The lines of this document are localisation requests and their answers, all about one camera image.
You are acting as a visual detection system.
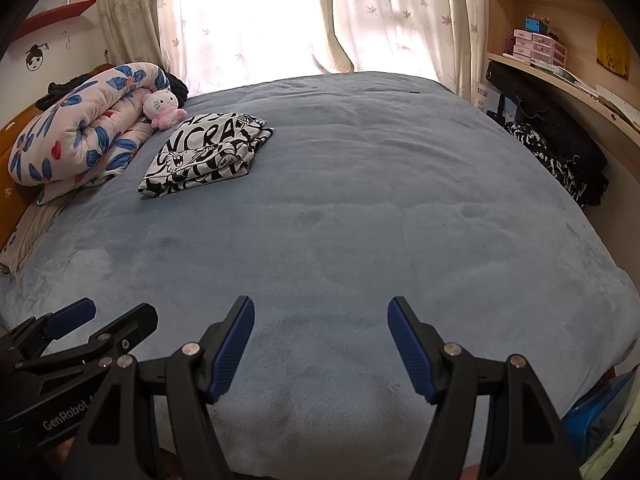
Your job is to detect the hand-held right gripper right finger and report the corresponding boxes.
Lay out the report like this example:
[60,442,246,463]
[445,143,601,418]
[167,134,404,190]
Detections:
[387,296,583,480]

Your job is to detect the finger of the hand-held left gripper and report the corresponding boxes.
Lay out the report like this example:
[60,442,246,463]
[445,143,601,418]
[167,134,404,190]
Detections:
[0,297,97,361]
[17,302,160,377]

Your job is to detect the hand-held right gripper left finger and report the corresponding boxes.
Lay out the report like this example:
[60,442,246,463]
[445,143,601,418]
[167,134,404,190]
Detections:
[62,295,256,480]

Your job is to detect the black white printed hooded jacket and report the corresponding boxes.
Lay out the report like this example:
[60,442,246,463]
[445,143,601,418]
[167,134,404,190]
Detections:
[137,112,276,198]

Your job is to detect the beige patterned pillow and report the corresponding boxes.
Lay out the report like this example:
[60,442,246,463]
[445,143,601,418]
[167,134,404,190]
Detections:
[0,195,76,276]

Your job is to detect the blue bed blanket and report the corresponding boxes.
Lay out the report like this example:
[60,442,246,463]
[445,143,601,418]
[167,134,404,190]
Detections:
[0,74,640,476]

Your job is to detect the blue plastic object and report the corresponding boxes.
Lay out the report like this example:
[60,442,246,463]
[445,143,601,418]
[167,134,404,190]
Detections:
[562,375,640,461]

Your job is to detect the floral pink blue quilt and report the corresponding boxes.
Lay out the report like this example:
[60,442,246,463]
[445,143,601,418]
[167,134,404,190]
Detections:
[7,61,173,206]

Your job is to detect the pink white cat plush toy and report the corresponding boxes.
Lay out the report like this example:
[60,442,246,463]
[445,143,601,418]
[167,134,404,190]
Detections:
[141,89,188,131]

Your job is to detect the pale green cloth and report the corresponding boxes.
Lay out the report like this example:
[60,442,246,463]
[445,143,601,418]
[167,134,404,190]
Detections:
[580,400,640,480]

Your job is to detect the black white patterned cloth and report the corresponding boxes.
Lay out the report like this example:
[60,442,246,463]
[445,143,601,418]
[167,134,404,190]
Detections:
[504,121,588,201]

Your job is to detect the white printed cardboard box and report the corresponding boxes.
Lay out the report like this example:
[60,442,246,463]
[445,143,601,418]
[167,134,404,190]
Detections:
[475,82,518,122]

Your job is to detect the long black bag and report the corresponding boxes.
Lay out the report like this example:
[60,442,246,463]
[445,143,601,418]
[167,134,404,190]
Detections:
[486,60,610,206]

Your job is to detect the leaf print sheer curtain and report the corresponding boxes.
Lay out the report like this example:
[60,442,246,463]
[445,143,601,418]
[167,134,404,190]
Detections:
[95,0,333,98]
[327,0,488,106]

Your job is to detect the white papers pile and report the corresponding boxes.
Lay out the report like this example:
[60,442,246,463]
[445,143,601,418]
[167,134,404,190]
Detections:
[530,60,640,128]

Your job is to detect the pink drawer boxes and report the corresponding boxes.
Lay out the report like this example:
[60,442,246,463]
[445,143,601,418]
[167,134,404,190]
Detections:
[512,29,570,67]

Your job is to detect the yellow cloth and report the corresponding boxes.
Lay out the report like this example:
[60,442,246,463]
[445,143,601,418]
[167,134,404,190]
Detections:
[596,21,632,80]

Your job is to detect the wooden bookshelf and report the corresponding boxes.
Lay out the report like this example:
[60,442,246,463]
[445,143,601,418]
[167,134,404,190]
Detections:
[482,0,640,211]

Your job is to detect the face wall sticker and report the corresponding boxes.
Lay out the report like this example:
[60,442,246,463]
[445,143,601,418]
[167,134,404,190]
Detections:
[25,42,50,73]

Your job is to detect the red wall shelf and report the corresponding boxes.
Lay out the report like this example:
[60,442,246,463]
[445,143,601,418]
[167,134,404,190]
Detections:
[14,0,97,41]

